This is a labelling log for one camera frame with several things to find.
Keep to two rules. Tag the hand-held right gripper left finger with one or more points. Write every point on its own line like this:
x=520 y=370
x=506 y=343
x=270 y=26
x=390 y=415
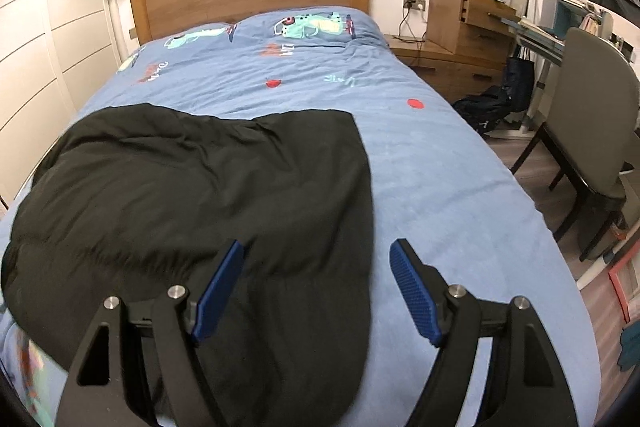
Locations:
x=220 y=292

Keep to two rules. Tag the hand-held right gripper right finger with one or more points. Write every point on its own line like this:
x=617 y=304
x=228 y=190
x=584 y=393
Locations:
x=412 y=292

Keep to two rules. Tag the black puffer jacket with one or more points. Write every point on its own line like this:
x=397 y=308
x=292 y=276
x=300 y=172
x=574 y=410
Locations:
x=175 y=197

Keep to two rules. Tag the bed with blue sheet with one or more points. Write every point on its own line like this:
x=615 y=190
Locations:
x=450 y=207

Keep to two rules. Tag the black backpack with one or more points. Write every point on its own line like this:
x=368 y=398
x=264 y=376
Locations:
x=480 y=109

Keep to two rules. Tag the wooden nightstand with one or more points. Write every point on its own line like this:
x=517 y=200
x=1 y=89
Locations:
x=450 y=72

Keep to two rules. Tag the teal cloth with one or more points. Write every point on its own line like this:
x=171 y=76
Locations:
x=631 y=347

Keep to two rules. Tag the dark blue bag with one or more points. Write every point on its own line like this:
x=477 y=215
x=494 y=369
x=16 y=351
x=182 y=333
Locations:
x=517 y=79

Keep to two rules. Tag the grey chair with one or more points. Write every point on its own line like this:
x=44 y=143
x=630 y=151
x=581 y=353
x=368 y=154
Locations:
x=590 y=107

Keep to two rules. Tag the wooden drawer cabinet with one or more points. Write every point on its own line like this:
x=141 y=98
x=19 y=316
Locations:
x=445 y=17

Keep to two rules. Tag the glass desk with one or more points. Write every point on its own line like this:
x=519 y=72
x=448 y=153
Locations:
x=537 y=38

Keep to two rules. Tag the white wardrobe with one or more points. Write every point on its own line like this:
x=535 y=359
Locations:
x=50 y=32

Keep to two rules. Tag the red frame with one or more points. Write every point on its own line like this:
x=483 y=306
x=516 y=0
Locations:
x=617 y=282

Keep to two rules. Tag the wall socket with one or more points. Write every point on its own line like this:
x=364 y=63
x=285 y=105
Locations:
x=414 y=3

